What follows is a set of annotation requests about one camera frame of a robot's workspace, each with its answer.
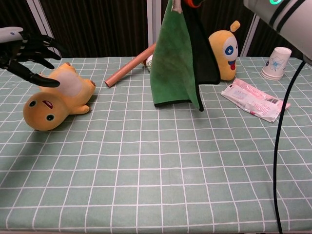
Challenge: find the yellow one-eyed plush toy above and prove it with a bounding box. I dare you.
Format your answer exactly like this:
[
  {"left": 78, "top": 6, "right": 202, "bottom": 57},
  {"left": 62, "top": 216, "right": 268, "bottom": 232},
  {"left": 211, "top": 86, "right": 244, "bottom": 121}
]
[{"left": 208, "top": 20, "right": 241, "bottom": 81}]

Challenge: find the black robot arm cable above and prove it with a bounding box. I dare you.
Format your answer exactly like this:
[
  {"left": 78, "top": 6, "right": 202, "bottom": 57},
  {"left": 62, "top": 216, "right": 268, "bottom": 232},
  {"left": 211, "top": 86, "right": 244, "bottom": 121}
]
[{"left": 273, "top": 57, "right": 308, "bottom": 234}]

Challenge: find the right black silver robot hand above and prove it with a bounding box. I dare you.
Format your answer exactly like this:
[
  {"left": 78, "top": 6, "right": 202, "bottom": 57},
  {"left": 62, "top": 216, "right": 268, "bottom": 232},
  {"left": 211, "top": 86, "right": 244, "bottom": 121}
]
[{"left": 181, "top": 0, "right": 205, "bottom": 9}]

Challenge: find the white flower-print paper cup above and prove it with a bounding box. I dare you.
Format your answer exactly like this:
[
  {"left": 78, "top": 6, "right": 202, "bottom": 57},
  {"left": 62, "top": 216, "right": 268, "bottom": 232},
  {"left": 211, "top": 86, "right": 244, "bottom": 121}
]
[{"left": 261, "top": 47, "right": 293, "bottom": 81}]

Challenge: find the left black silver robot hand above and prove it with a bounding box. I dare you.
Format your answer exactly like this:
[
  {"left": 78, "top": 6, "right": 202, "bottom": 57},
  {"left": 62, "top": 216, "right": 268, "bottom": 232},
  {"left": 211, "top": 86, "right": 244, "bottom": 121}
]
[{"left": 0, "top": 26, "right": 61, "bottom": 88}]

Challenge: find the brown wooden rod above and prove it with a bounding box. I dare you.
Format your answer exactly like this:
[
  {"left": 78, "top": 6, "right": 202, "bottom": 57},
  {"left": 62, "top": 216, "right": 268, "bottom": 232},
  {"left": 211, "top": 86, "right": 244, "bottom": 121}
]
[{"left": 104, "top": 42, "right": 156, "bottom": 88}]

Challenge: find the yellow duck plush toy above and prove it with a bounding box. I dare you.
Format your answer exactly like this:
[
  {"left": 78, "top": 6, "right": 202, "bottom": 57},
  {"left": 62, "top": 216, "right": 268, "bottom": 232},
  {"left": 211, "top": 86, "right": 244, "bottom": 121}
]
[{"left": 23, "top": 62, "right": 96, "bottom": 132}]

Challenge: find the pink white plastic packet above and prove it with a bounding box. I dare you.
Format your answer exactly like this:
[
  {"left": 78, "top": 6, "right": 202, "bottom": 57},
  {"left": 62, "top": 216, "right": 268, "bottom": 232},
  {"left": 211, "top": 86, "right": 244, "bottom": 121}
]
[{"left": 220, "top": 78, "right": 292, "bottom": 123}]

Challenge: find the green cloth with black trim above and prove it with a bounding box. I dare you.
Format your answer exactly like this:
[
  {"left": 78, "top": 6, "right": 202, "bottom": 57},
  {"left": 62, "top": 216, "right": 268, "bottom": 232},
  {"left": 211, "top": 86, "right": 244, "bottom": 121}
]
[{"left": 149, "top": 0, "right": 221, "bottom": 112}]

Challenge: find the green checked tablecloth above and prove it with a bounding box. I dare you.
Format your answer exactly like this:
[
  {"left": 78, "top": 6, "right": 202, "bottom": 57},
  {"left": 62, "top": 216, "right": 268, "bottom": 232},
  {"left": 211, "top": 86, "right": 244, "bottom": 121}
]
[{"left": 0, "top": 56, "right": 312, "bottom": 234}]

